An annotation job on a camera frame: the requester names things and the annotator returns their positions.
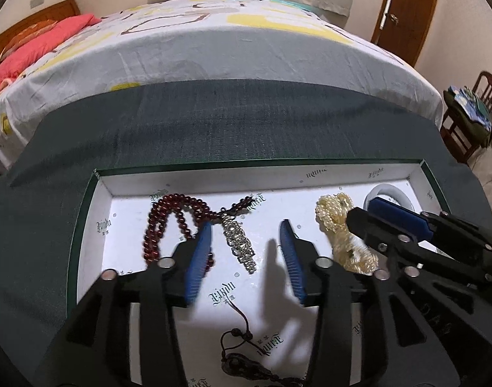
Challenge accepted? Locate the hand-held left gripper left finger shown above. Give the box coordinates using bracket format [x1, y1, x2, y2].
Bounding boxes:
[32, 222, 213, 387]

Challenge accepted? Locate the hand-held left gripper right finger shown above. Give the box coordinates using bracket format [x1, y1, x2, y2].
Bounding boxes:
[280, 219, 461, 387]

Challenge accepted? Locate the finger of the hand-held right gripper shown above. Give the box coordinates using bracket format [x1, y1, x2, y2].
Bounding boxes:
[368, 196, 492, 251]
[346, 207, 492, 346]

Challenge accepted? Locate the white bangle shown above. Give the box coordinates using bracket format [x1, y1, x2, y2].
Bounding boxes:
[363, 183, 418, 215]

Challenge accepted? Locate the silver chain bracelet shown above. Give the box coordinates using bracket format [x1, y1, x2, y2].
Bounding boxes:
[222, 213, 258, 275]

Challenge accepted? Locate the dark red bead necklace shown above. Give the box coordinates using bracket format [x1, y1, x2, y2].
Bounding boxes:
[143, 193, 265, 272]

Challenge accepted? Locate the pale pearl bead bracelet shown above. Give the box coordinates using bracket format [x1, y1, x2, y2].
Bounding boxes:
[314, 193, 378, 277]

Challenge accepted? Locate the shallow green box white lining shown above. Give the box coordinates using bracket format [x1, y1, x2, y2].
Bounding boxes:
[66, 159, 445, 387]

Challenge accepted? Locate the black cord pendant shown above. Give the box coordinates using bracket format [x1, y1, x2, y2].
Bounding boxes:
[220, 297, 308, 387]

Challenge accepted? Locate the pile of clothes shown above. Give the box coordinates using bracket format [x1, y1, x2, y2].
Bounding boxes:
[443, 84, 492, 146]

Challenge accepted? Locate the dark grey tablecloth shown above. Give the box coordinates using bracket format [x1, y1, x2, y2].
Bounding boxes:
[0, 78, 492, 387]

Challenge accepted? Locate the wooden chair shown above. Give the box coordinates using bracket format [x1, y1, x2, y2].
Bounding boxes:
[440, 70, 492, 164]

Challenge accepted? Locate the wooden door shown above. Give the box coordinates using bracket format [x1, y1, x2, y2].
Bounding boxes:
[371, 0, 443, 67]

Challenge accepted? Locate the bed with patterned sheet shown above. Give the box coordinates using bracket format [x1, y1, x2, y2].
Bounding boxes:
[0, 0, 445, 171]

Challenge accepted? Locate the pink pillow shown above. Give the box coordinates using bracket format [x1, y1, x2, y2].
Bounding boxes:
[0, 13, 102, 94]

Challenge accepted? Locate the red patterned pillow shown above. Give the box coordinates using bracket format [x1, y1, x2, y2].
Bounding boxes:
[0, 22, 55, 61]

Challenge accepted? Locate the wooden headboard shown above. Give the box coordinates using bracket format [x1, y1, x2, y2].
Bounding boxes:
[0, 0, 82, 75]

